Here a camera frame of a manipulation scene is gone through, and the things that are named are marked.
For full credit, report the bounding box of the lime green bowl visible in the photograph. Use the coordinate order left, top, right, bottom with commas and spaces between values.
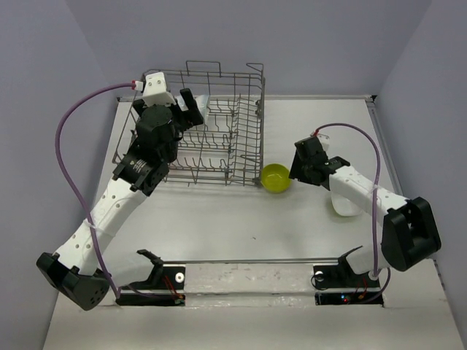
260, 163, 291, 194

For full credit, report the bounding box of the grey wire dish rack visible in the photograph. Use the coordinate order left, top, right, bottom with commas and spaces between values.
112, 61, 266, 186

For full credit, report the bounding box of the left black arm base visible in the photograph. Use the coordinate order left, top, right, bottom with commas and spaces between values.
115, 249, 186, 307

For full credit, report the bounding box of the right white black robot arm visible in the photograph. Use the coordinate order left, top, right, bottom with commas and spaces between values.
289, 136, 441, 286

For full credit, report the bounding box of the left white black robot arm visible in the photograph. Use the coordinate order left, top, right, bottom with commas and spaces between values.
36, 88, 209, 311

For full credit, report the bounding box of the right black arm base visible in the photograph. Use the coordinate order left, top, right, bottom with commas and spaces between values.
310, 246, 384, 306

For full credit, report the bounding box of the white square bowl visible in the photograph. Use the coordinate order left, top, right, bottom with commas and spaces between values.
331, 192, 362, 217

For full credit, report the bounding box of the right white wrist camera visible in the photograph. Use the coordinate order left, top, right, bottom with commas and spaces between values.
312, 133, 331, 152

